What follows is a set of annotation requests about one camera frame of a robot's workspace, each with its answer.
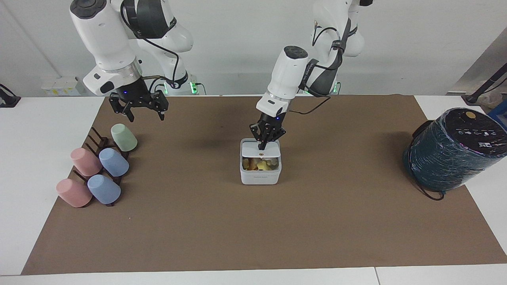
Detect black cable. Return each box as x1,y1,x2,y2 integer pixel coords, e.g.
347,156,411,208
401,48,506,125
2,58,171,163
286,96,332,116
120,0,181,94
411,174,445,201

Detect green plastic cup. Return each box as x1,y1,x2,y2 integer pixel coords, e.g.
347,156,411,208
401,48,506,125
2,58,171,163
111,123,138,152

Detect pink plastic cup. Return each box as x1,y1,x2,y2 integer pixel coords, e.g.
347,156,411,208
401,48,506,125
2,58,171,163
71,148,103,177
56,179,93,208

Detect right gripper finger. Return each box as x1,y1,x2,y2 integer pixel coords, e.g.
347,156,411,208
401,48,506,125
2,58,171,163
147,90,170,121
109,93,136,123

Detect blue plastic cup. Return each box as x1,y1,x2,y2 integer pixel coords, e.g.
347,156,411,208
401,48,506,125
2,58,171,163
87,175,122,205
99,148,130,177

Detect black film-wrapped cylinder appliance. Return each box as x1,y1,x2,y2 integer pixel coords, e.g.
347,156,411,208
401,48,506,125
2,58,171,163
403,107,507,193

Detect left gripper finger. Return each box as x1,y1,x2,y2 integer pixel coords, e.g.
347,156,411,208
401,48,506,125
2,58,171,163
264,127,287,150
249,122,267,150

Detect yellow food scraps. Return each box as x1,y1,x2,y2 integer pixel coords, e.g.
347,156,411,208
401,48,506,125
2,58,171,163
243,158,278,171

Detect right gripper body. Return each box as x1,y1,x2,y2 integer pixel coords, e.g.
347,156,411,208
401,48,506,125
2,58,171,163
114,78,154,105

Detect dark wooden cup rack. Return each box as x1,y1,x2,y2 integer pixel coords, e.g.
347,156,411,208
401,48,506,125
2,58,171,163
72,127,130,207

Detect black stand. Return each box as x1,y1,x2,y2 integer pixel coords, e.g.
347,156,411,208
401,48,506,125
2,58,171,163
0,84,21,108
465,63,507,105

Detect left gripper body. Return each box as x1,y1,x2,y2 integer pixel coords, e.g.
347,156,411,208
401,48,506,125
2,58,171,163
258,112,286,131

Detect white food storage box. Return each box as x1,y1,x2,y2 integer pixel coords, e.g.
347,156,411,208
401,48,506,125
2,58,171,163
240,138,282,185

